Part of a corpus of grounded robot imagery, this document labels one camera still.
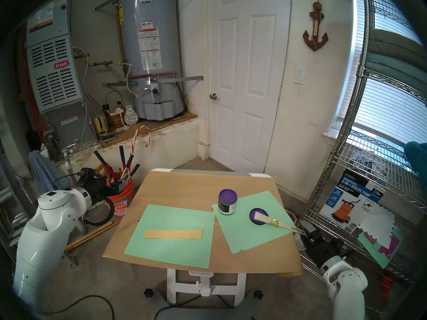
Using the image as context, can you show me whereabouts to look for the purple paint jar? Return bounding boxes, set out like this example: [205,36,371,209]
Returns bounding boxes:
[218,189,238,215]

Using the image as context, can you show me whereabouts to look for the white window blinds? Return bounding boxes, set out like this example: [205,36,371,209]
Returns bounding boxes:
[337,0,427,146]

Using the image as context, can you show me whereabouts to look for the orange vertical pipe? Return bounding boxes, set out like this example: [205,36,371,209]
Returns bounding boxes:
[18,26,44,143]

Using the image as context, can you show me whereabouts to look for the red plastic object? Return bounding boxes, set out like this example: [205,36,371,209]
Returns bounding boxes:
[380,273,394,300]

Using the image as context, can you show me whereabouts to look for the brown wooden ledge board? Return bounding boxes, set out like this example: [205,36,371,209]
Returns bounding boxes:
[98,112,199,148]

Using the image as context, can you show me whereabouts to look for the black table cable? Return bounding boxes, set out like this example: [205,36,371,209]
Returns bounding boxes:
[155,294,200,320]

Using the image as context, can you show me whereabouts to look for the grey metal heater strap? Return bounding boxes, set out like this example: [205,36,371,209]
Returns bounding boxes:
[103,76,204,87]

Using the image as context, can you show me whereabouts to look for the striped candy cane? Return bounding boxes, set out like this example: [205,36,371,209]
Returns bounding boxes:
[132,125,152,156]

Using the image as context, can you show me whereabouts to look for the magenta craft paper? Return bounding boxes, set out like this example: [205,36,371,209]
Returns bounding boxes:
[364,233,401,258]

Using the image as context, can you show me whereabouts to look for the red black bolt cutter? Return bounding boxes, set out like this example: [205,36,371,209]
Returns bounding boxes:
[94,151,120,182]

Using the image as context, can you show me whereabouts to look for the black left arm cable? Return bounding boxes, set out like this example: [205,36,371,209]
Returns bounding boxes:
[83,196,115,226]

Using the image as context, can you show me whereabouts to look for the light wood slat piece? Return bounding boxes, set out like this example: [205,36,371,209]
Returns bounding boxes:
[144,229,203,239]

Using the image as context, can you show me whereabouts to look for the white grey table frame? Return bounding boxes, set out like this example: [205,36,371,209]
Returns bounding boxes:
[143,169,272,320]

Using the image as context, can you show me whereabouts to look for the wooden handled paint brush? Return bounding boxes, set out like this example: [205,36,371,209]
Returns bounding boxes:
[255,211,306,236]

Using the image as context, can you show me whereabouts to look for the teal cloth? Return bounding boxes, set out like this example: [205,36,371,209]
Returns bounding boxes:
[404,141,427,185]

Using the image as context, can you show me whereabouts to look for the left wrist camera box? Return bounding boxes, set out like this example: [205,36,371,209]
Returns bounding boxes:
[77,168,98,186]

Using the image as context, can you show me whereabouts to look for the chrome wire shelf rack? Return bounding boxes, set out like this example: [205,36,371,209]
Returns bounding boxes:
[300,0,427,318]

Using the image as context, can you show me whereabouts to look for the orange plastic bucket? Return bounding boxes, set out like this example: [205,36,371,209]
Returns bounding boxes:
[107,179,135,220]

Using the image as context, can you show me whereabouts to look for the wicker basket with handle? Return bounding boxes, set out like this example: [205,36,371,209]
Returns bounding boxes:
[105,91,125,126]

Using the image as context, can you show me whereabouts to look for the wooden floor sticks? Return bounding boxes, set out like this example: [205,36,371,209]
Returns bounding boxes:
[65,221,117,251]

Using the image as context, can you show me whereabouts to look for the purple jar lid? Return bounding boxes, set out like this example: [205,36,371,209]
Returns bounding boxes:
[250,208,271,226]

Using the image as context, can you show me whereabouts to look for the grey water heater tank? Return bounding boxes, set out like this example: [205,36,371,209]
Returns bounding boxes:
[118,0,185,120]

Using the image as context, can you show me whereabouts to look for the large green paper sheet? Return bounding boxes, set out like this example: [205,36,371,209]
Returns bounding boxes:
[124,204,216,269]

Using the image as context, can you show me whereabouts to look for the green craft paper scrap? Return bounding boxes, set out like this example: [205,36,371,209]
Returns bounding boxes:
[358,231,404,269]

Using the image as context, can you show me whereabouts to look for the brown floor cable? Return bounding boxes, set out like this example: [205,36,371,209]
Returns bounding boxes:
[43,294,115,320]

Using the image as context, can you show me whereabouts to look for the grey bryant furnace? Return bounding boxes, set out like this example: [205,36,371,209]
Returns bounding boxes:
[26,0,99,146]

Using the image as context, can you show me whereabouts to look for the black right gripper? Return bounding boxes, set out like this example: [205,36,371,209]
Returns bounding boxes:
[301,222,336,265]

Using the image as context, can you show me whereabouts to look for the brown anchor wall decoration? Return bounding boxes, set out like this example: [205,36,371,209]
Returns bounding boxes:
[303,0,329,51]

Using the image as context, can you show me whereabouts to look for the blue cloth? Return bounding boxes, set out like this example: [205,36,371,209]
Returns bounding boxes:
[28,150,70,195]

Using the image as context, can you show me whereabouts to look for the utility pump box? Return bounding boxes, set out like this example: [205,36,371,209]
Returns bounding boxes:
[319,171,387,233]

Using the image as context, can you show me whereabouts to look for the white panel door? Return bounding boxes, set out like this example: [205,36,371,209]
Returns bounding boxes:
[208,0,291,174]

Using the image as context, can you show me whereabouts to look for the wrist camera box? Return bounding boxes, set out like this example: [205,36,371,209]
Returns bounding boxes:
[77,168,98,186]
[330,238,350,257]

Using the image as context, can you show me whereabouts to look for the foil wrapped object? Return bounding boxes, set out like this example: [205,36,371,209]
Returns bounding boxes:
[123,105,139,125]

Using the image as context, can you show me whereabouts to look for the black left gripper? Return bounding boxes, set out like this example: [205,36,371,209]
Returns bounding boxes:
[88,177,126,200]

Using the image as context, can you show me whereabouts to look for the small green paper sheet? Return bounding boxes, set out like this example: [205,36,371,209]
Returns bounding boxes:
[212,190,299,255]

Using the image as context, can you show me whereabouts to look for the aluminium ladder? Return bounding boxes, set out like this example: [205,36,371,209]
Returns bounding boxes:
[0,139,37,256]

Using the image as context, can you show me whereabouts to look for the grey green cushion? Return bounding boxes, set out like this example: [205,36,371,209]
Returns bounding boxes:
[369,29,426,61]
[365,51,427,103]

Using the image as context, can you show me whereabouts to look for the white scalloped paper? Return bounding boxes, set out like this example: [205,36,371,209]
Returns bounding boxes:
[359,204,396,246]

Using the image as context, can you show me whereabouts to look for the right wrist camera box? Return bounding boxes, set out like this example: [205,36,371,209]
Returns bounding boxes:
[330,238,350,257]

